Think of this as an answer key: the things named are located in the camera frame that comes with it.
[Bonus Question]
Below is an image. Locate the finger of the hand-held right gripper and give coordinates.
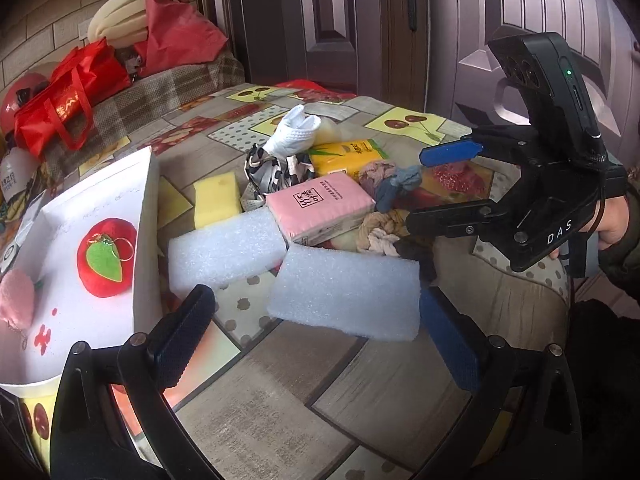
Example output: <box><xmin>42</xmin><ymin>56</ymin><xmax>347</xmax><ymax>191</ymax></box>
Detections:
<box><xmin>419</xmin><ymin>127</ymin><xmax>540</xmax><ymax>167</ymax></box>
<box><xmin>406</xmin><ymin>199</ymin><xmax>503</xmax><ymax>242</ymax></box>

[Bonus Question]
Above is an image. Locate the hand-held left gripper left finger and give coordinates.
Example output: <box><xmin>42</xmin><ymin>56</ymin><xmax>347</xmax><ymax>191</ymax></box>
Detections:
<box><xmin>49</xmin><ymin>284</ymin><xmax>226</xmax><ymax>480</ymax></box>

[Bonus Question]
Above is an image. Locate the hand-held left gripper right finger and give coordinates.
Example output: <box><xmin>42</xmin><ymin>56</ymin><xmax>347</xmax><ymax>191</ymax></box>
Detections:
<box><xmin>415</xmin><ymin>286</ymin><xmax>583</xmax><ymax>480</ymax></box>

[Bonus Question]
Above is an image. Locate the grey-blue scrunchie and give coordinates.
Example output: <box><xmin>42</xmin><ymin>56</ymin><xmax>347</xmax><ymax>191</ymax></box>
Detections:
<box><xmin>375</xmin><ymin>165</ymin><xmax>423</xmax><ymax>213</ymax></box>

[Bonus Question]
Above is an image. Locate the beige scrunchie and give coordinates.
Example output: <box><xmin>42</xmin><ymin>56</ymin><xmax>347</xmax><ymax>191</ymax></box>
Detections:
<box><xmin>357</xmin><ymin>208</ymin><xmax>411</xmax><ymax>256</ymax></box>

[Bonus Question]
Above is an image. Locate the white foam block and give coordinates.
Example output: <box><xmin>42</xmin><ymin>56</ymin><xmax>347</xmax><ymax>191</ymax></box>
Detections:
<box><xmin>167</xmin><ymin>208</ymin><xmax>290</xmax><ymax>301</ymax></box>
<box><xmin>266</xmin><ymin>243</ymin><xmax>422</xmax><ymax>342</ymax></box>

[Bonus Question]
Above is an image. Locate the yellow tissue pack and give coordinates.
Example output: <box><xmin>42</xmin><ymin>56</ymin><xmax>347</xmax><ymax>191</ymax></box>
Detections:
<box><xmin>307</xmin><ymin>139</ymin><xmax>391</xmax><ymax>183</ymax></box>

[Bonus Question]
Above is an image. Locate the white cardboard box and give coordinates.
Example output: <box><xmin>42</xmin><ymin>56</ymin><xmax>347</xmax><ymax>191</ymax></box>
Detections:
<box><xmin>0</xmin><ymin>146</ymin><xmax>161</xmax><ymax>388</ymax></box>

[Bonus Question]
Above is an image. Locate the pink tissue pack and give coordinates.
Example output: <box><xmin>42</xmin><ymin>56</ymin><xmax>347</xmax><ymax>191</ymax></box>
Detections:
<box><xmin>265</xmin><ymin>173</ymin><xmax>377</xmax><ymax>247</ymax></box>

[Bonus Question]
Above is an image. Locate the yellow sponge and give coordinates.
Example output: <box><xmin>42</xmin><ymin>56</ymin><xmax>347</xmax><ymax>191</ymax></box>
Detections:
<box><xmin>193</xmin><ymin>171</ymin><xmax>242</xmax><ymax>229</ymax></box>

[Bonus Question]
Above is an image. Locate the white knitted glove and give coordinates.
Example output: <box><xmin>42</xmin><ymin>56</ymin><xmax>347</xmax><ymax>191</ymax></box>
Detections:
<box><xmin>261</xmin><ymin>105</ymin><xmax>321</xmax><ymax>158</ymax></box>

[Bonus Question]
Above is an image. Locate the black and white patterned cloth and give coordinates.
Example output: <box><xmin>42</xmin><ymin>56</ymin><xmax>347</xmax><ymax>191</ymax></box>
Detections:
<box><xmin>241</xmin><ymin>144</ymin><xmax>316</xmax><ymax>213</ymax></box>

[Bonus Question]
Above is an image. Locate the person's right hand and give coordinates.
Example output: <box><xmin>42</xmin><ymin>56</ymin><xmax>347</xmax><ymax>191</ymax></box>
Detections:
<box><xmin>597</xmin><ymin>192</ymin><xmax>640</xmax><ymax>252</ymax></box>

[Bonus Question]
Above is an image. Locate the red apple plush toy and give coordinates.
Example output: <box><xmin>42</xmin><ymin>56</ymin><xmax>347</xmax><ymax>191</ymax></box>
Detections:
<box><xmin>76</xmin><ymin>218</ymin><xmax>138</xmax><ymax>298</ymax></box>

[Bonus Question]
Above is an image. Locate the fruit print tablecloth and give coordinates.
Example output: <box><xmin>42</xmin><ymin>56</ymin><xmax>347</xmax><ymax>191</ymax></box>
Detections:
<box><xmin>0</xmin><ymin>80</ymin><xmax>571</xmax><ymax>480</ymax></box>

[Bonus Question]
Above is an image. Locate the mauve metal door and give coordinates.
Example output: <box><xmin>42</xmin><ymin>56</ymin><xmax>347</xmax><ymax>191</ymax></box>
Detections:
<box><xmin>429</xmin><ymin>0</ymin><xmax>640</xmax><ymax>171</ymax></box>

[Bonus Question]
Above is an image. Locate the red cloth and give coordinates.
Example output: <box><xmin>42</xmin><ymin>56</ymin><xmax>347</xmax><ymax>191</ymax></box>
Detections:
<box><xmin>275</xmin><ymin>79</ymin><xmax>357</xmax><ymax>105</ymax></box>

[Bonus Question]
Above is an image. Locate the person's dark clothing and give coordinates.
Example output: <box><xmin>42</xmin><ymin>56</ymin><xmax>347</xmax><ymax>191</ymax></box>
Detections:
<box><xmin>570</xmin><ymin>300</ymin><xmax>640</xmax><ymax>480</ymax></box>

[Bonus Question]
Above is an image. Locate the pink plush toy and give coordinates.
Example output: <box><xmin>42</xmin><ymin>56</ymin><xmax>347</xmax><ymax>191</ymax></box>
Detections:
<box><xmin>0</xmin><ymin>268</ymin><xmax>37</xmax><ymax>331</ymax></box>

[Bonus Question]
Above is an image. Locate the small white device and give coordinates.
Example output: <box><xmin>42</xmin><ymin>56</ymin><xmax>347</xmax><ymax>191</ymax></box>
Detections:
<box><xmin>0</xmin><ymin>232</ymin><xmax>23</xmax><ymax>273</ymax></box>

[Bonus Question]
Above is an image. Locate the brown panelled door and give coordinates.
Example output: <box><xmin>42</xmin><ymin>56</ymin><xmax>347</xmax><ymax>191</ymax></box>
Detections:
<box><xmin>200</xmin><ymin>0</ymin><xmax>432</xmax><ymax>111</ymax></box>

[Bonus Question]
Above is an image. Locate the white helmet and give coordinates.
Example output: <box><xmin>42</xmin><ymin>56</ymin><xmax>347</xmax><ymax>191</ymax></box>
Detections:
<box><xmin>0</xmin><ymin>147</ymin><xmax>40</xmax><ymax>203</ymax></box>

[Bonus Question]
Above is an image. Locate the checked brown blanket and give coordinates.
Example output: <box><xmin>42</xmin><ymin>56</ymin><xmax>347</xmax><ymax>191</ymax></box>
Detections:
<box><xmin>45</xmin><ymin>52</ymin><xmax>246</xmax><ymax>171</ymax></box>

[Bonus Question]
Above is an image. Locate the red tote bag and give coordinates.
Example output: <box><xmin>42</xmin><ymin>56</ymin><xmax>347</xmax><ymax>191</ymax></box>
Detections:
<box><xmin>14</xmin><ymin>39</ymin><xmax>132</xmax><ymax>158</ymax></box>

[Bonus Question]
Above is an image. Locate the red helmet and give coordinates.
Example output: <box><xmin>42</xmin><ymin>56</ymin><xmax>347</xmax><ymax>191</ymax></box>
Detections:
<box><xmin>0</xmin><ymin>72</ymin><xmax>51</xmax><ymax>136</ymax></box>

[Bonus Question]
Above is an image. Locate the red cloth bag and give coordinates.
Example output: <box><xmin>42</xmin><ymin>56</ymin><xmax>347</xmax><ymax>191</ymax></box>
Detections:
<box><xmin>134</xmin><ymin>0</ymin><xmax>228</xmax><ymax>78</ymax></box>

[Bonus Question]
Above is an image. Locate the cream foam roll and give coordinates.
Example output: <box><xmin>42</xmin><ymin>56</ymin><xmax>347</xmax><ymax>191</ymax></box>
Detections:
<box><xmin>87</xmin><ymin>0</ymin><xmax>151</xmax><ymax>48</ymax></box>

